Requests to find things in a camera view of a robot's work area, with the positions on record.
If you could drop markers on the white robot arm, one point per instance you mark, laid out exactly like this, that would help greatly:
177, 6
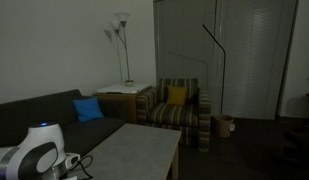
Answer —
40, 156

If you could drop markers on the yellow cushion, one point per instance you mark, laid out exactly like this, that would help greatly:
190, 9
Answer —
176, 95

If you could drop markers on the striped armchair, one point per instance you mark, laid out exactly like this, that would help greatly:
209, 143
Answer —
193, 119

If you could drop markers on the white lamp base bowl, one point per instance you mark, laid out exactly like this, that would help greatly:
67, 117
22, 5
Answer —
129, 83

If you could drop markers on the wooden side table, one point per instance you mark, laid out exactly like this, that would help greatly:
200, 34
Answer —
129, 101

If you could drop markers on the white board on side table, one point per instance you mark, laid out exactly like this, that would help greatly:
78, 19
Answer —
123, 89

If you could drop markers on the grey coffee table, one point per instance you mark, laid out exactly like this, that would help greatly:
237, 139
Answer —
133, 152

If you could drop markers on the blue throw pillow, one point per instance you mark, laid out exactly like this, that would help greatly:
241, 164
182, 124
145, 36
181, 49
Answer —
87, 109

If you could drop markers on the white multi-head floor lamp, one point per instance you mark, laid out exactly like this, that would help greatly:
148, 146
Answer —
117, 36

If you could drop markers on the woven waste basket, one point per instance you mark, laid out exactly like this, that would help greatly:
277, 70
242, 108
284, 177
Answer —
224, 125

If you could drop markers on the thin black floor lamp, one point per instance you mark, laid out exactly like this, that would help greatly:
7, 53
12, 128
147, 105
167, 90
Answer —
221, 67

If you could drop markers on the window blinds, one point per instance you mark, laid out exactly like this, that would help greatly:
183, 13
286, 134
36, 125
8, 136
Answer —
236, 49

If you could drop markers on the dark grey fabric sofa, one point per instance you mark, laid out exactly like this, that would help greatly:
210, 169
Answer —
17, 116

